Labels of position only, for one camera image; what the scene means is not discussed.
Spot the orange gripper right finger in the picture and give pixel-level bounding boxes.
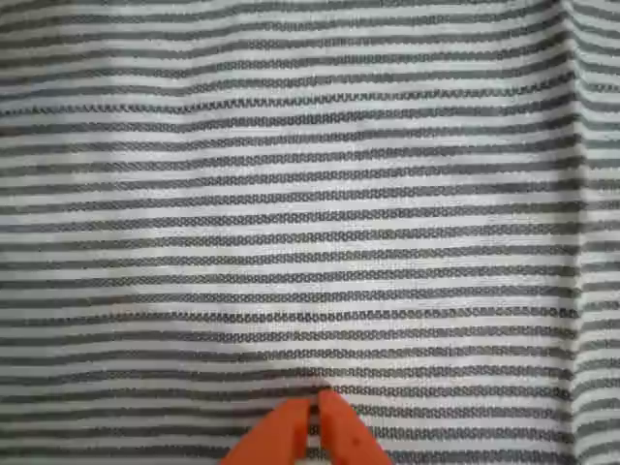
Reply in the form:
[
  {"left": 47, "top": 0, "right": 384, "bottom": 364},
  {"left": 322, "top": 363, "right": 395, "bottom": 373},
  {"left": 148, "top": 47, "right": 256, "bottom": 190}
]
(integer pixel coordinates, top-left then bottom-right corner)
[{"left": 317, "top": 389, "right": 393, "bottom": 465}]

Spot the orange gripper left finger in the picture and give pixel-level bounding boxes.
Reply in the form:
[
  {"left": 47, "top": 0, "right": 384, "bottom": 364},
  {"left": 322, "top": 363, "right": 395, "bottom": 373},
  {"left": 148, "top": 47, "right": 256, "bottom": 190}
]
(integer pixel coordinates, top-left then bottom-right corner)
[{"left": 220, "top": 396, "right": 311, "bottom": 465}]

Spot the grey white striped cloth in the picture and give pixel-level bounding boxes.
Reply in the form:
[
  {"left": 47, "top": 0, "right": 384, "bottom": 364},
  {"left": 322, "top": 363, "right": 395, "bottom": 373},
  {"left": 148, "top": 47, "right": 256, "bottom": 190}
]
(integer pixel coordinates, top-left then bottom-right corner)
[{"left": 0, "top": 0, "right": 620, "bottom": 465}]

